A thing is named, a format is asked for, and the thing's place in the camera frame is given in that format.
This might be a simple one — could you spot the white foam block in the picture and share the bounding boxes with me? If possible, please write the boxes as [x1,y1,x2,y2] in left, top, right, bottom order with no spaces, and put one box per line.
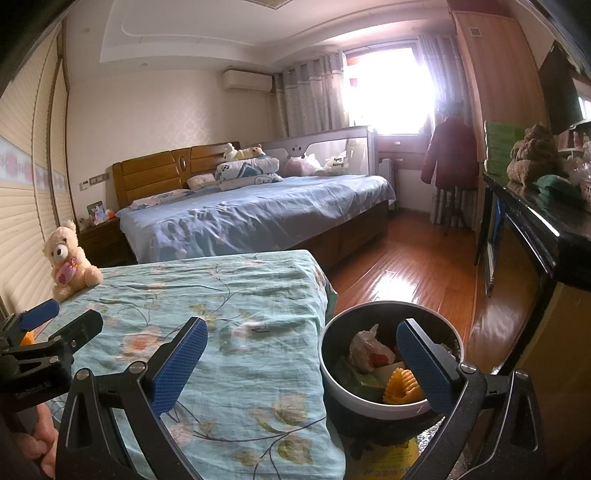
[373,361,406,386]

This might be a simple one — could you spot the green drink carton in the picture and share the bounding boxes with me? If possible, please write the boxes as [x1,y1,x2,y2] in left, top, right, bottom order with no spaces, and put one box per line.
[334,357,385,403]

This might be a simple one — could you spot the orange white plastic bag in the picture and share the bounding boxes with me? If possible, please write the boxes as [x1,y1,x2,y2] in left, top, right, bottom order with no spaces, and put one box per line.
[369,353,396,369]

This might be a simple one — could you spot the white black trash bin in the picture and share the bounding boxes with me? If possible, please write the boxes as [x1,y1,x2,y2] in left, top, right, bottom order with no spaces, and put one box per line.
[318,301,464,427]

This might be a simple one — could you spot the person's left hand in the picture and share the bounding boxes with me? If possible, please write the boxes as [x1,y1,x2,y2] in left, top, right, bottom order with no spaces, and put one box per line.
[12,404,58,479]

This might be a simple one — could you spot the orange foam net left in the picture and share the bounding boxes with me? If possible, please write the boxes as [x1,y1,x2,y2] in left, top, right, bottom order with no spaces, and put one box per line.
[20,331,35,346]

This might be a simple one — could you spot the cream teddy bear pink heart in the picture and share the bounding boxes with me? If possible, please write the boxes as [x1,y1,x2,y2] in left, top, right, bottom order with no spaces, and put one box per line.
[43,220,103,303]

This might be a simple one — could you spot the floral teal tablecloth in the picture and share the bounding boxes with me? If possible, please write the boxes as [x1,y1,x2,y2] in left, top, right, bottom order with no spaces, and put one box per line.
[44,250,346,479]

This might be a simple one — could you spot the dark wooden nightstand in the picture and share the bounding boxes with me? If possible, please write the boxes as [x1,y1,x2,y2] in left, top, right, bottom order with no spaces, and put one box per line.
[78,217,137,268]

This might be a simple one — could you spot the black sideboard cabinet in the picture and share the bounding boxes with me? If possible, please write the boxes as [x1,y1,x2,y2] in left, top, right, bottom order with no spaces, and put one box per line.
[465,174,590,466]

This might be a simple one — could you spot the wooden headboard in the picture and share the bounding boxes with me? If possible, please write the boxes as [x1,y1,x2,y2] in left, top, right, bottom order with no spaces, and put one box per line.
[112,143,226,209]

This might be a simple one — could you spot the bed with blue sheet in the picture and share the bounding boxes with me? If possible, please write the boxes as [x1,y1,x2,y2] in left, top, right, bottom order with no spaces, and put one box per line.
[116,175,396,263]

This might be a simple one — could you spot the blue white pillow stack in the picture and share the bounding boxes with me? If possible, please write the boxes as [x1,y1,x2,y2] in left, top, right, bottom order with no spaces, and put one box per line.
[187,156,283,191]

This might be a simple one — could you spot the plush toys on pillows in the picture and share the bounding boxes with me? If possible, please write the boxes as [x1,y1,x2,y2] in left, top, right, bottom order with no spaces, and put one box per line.
[223,143,266,162]

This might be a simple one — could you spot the dark red hanging jacket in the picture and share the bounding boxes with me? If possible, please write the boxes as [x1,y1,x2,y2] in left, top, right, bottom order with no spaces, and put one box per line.
[421,116,479,191]

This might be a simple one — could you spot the brown plush on cabinet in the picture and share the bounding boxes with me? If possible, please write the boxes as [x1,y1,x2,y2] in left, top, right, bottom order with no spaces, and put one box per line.
[507,124,559,185]

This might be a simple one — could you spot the green boxes stack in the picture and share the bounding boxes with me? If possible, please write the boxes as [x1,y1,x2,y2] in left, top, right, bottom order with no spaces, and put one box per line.
[484,121,525,182]

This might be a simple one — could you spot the wooden wardrobe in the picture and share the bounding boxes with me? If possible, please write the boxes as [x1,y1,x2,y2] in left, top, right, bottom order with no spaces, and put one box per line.
[450,0,548,232]

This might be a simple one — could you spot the grey curtain left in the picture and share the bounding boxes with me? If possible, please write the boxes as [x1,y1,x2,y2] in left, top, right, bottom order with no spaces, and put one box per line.
[273,51,349,137]

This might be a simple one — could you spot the grey curtain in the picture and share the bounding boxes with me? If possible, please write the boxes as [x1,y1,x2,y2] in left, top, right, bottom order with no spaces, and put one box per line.
[418,34,472,126]
[273,51,349,137]

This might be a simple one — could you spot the grey curtain right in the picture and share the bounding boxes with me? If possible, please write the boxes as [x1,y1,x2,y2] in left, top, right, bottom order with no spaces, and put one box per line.
[418,34,472,126]

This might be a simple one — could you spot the television screen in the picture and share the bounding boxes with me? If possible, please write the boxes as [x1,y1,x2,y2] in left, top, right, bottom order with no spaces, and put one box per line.
[538,41,590,135]

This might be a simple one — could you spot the grey bed guard rail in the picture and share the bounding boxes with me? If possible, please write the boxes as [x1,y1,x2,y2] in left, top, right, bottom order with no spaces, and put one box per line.
[262,126,379,175]

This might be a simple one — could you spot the white wall air conditioner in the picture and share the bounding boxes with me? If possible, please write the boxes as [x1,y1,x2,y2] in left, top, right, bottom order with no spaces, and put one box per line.
[221,70,273,93]

